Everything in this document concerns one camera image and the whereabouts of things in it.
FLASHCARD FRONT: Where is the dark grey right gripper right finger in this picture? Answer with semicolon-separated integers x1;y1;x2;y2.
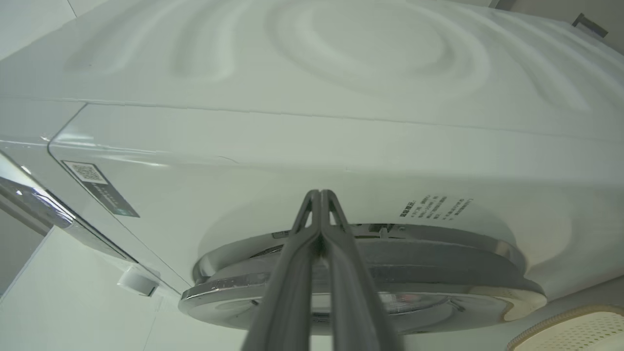
321;190;404;351

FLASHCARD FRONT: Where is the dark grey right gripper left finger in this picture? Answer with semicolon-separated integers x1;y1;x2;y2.
242;190;321;351

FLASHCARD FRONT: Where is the cream perforated laundry basket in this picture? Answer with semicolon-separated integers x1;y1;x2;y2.
506;305;624;351

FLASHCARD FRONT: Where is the round washing machine door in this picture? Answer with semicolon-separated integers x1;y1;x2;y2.
178;223;547;336

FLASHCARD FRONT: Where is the white front-load washing machine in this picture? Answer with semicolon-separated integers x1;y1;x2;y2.
0;0;624;312

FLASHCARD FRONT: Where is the dark QR code sticker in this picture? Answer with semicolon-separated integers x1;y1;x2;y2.
62;161;140;218

